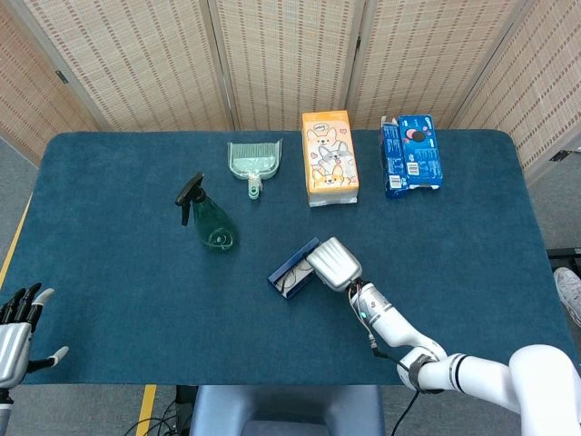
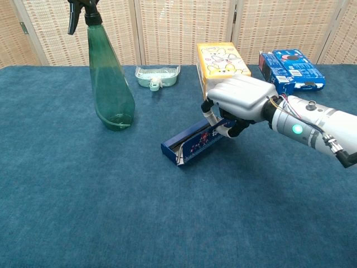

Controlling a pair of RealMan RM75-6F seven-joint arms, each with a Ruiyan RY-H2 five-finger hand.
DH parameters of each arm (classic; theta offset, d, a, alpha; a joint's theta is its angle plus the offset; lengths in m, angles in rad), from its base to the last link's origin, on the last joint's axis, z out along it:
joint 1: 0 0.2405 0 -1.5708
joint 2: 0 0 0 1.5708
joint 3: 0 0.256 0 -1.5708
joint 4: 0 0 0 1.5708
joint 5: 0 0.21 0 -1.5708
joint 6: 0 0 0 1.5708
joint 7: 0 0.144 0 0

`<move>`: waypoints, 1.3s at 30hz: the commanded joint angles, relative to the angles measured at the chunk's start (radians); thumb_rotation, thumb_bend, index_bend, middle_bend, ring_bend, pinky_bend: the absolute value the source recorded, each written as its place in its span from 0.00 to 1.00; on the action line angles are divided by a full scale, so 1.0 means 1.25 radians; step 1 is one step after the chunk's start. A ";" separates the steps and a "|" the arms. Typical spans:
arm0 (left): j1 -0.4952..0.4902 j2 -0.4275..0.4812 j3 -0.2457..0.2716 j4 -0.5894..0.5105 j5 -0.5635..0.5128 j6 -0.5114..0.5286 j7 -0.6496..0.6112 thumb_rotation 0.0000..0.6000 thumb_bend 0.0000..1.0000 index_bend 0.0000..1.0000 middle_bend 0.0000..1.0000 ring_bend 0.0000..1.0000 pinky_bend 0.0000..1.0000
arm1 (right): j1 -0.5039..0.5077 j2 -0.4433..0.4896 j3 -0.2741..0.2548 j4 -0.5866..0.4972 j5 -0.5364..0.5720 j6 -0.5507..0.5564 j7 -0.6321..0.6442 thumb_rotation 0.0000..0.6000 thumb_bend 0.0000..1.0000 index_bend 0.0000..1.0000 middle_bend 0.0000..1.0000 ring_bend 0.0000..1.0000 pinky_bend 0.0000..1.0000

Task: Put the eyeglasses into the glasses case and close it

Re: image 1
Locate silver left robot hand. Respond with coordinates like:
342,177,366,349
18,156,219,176
0,282,70,390

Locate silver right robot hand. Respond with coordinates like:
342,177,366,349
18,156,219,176
304,235,363,292

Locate black eyeglasses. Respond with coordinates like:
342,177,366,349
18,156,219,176
277,265,314,292

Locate blue folding glasses case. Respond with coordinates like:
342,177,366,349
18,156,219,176
266,236,321,300

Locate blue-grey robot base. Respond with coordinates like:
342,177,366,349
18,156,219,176
189,384,385,436

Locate orange corgi tissue pack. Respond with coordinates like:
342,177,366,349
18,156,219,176
301,110,361,209

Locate dark blue cookie box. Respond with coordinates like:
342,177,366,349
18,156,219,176
379,115,409,200

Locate green spray bottle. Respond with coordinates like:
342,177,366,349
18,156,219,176
174,171,238,252

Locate mint green dustpan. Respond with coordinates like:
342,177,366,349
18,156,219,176
226,138,283,203

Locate blue table cloth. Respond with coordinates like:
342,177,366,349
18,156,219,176
7,129,580,387

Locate blue cookie box with picture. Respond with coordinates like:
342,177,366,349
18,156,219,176
397,113,444,192

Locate black table leg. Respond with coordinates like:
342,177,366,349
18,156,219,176
174,384,199,432

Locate woven folding screen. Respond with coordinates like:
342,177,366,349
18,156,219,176
0,0,581,185

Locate white shoe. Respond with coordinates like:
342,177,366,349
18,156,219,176
552,266,581,326

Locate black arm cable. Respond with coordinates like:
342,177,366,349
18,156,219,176
369,335,421,436

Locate black floor cables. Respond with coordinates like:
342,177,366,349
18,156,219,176
124,394,192,436

